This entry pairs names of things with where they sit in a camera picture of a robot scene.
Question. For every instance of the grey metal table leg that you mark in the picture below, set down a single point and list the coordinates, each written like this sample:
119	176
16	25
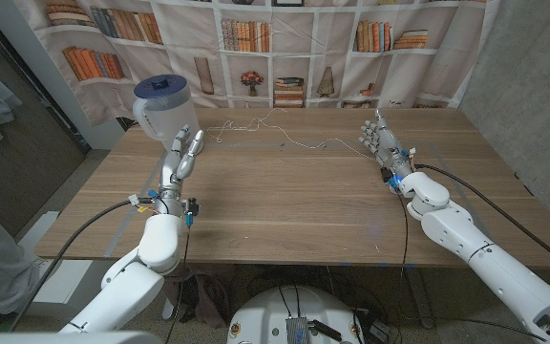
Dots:
420	296

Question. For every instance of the white floor platform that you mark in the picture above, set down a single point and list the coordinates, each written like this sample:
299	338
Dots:
65	282

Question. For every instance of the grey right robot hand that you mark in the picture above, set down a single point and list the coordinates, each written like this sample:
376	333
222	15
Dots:
387	145

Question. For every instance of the grey tape outline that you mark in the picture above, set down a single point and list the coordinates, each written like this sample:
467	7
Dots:
256	143

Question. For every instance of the printed bookshelf backdrop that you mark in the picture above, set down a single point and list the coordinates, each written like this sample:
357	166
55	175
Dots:
303	48

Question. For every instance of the translucent pitcher with blue lid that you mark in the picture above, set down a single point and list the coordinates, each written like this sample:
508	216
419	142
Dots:
170	114

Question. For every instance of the silver finned box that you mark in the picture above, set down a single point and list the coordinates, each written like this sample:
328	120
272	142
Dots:
297	330

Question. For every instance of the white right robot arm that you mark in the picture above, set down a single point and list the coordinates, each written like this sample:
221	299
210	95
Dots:
471	239

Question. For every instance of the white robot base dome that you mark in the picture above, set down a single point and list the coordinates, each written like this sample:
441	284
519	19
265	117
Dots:
265	315

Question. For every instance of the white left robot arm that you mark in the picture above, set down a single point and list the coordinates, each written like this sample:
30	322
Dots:
160	243

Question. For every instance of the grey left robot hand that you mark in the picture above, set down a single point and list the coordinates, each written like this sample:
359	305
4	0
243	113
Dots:
172	172

